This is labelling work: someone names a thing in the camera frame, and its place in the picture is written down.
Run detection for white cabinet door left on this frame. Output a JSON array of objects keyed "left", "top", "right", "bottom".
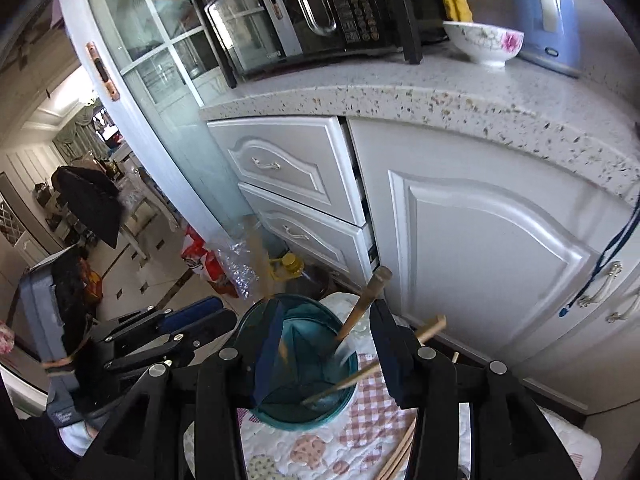
[{"left": 349, "top": 119, "right": 631, "bottom": 365}]

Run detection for patchwork quilted table mat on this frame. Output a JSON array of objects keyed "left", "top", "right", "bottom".
[{"left": 182, "top": 291, "right": 604, "bottom": 480}]

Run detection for white cabinet door right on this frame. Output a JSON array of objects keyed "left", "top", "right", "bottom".
[{"left": 498, "top": 257, "right": 639, "bottom": 414}]

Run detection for white drawer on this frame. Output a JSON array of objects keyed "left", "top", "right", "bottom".
[
  {"left": 207, "top": 117, "right": 366, "bottom": 226},
  {"left": 239, "top": 183, "right": 378, "bottom": 286}
]

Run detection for teal floral utensil holder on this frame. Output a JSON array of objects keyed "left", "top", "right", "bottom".
[{"left": 248, "top": 294, "right": 359, "bottom": 431}]

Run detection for white cabinet door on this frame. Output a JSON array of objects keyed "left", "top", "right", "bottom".
[
  {"left": 349, "top": 119, "right": 631, "bottom": 365},
  {"left": 498, "top": 257, "right": 639, "bottom": 414}
]

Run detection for blue lanyard cord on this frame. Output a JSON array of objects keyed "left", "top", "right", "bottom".
[{"left": 558, "top": 204, "right": 640, "bottom": 319}]

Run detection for blue electric kettle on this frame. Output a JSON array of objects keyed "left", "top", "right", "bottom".
[{"left": 513, "top": 0, "right": 580, "bottom": 78}]

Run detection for lower white drawer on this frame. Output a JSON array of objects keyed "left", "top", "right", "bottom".
[{"left": 239, "top": 183, "right": 378, "bottom": 286}]

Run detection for wooden chopstick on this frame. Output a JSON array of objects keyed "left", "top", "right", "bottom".
[
  {"left": 302, "top": 315, "right": 447, "bottom": 406},
  {"left": 375, "top": 419, "right": 416, "bottom": 480},
  {"left": 242, "top": 213, "right": 289, "bottom": 361},
  {"left": 335, "top": 266, "right": 393, "bottom": 344}
]

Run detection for black microwave oven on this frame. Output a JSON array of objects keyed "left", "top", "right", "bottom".
[{"left": 192, "top": 0, "right": 448, "bottom": 88}]

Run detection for floral white ceramic bowl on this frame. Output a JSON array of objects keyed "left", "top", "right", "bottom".
[{"left": 442, "top": 21, "right": 524, "bottom": 68}]

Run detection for glass sliding door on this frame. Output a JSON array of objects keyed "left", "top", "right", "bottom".
[{"left": 58, "top": 0, "right": 252, "bottom": 240}]

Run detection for yellow sponge bottle brush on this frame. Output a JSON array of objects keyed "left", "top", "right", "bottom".
[{"left": 442, "top": 0, "right": 473, "bottom": 23}]

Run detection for red plastic bag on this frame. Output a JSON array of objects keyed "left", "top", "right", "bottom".
[{"left": 180, "top": 226, "right": 238, "bottom": 298}]

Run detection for upper white drawer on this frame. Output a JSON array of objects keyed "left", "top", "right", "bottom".
[{"left": 207, "top": 117, "right": 366, "bottom": 226}]

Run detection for yellow cap oil bottle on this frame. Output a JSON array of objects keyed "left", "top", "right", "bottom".
[{"left": 270, "top": 252, "right": 305, "bottom": 282}]

